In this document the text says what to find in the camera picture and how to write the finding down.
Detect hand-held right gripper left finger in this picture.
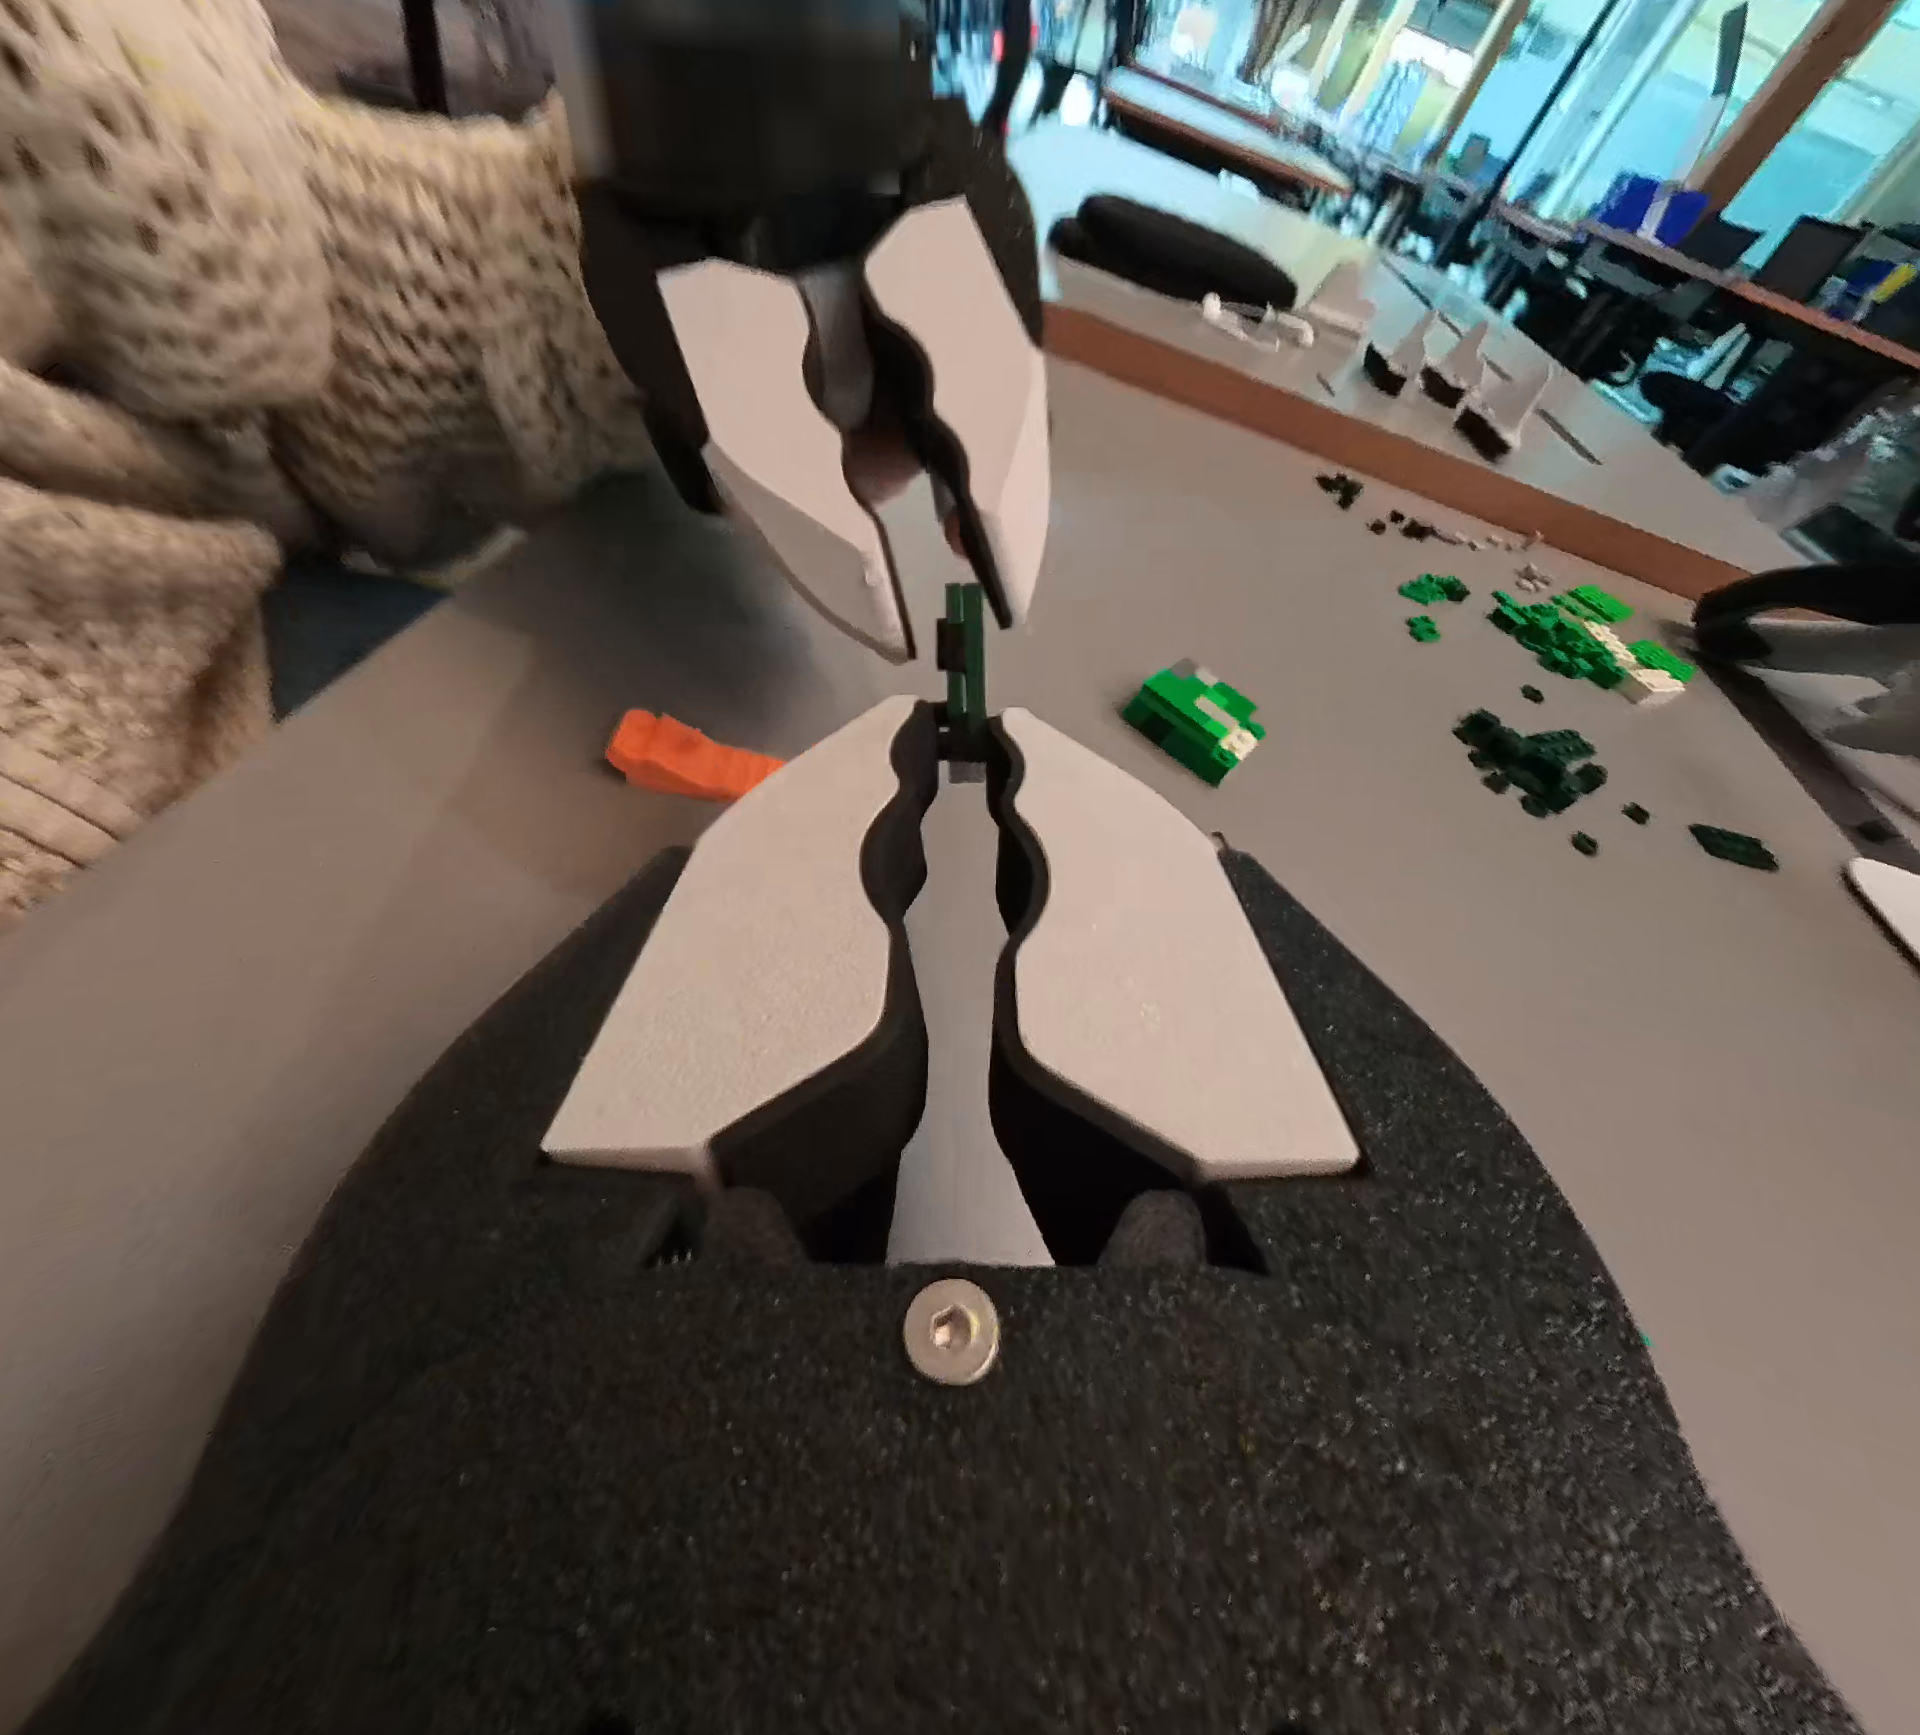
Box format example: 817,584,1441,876
541,696,940,1234

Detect orange brick separator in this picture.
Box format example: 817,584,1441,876
605,710,788,803

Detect dark green lego plate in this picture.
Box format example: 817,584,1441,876
933,584,992,777

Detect black tripod stand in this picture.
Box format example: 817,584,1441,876
1432,0,1765,267

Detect scattered tiny dark lego pieces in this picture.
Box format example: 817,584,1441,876
1314,470,1553,556

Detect green and white lego build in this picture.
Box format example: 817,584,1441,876
1121,659,1270,788

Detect pile of dark green lego pieces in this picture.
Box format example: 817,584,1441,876
1453,708,1786,873

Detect person's left forearm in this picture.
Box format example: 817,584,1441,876
0,0,669,567

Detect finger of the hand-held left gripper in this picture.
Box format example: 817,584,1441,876
861,197,1052,634
657,263,920,665

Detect black and grey device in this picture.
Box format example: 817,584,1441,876
1691,565,1920,777

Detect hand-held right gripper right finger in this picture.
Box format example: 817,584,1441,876
989,705,1365,1234

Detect white flat stand base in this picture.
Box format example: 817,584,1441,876
1845,855,1920,963

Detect black oval case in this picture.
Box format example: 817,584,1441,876
1045,196,1299,312

